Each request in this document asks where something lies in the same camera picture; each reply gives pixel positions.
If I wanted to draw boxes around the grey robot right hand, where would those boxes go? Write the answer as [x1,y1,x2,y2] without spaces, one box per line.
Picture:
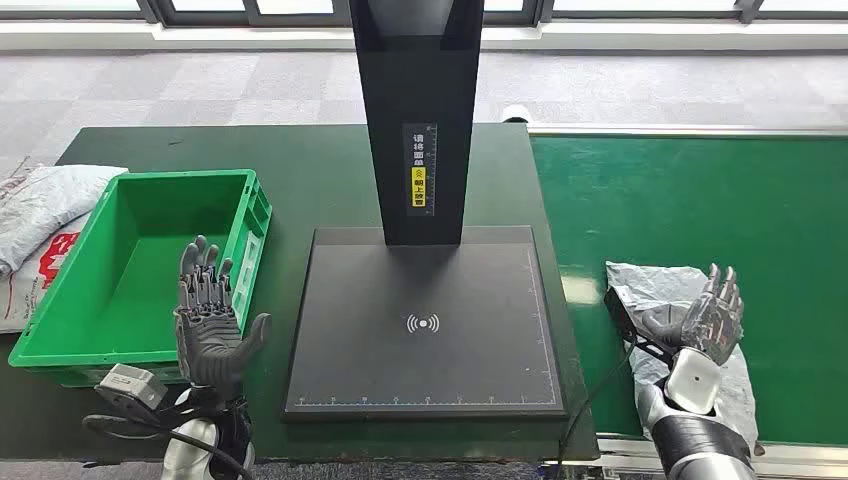
[641,263,745,367]

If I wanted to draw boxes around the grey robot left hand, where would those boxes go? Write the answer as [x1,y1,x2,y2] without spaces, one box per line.
[173,235,274,399]

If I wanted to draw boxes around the plain grey poly parcel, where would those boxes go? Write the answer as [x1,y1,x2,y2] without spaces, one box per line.
[604,260,760,458]

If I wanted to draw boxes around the green conveyor belt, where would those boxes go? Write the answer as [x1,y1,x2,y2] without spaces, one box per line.
[529,134,848,446]

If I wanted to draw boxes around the black inbound scanner machine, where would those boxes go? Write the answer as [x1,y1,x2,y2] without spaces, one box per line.
[281,0,570,424]

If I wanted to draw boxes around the green plastic crate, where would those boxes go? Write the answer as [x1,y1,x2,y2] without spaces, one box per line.
[7,168,274,389]

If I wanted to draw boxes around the grey poly bag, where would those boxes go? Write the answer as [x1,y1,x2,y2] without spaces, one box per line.
[0,164,128,280]

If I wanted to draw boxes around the black yellow instruction sticker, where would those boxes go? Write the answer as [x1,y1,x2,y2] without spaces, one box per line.
[402,122,439,218]

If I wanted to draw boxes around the white window sill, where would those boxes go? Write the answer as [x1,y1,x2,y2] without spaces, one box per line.
[0,18,848,53]

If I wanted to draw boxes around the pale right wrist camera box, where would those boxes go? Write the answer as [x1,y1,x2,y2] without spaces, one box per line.
[604,290,672,364]

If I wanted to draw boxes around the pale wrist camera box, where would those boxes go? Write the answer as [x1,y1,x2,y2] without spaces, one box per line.
[95,362,168,411]
[604,290,672,364]

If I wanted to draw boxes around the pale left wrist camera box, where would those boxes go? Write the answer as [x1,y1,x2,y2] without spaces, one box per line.
[95,362,168,411]

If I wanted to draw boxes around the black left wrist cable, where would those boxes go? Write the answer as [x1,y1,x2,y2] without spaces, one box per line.
[82,413,256,480]

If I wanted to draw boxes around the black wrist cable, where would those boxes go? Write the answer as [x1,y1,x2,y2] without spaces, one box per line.
[82,413,256,480]
[556,337,637,480]

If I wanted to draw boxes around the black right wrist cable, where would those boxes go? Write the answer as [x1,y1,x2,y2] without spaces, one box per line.
[556,337,637,480]

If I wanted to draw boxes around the dark window frame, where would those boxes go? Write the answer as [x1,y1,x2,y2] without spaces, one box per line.
[135,0,766,28]

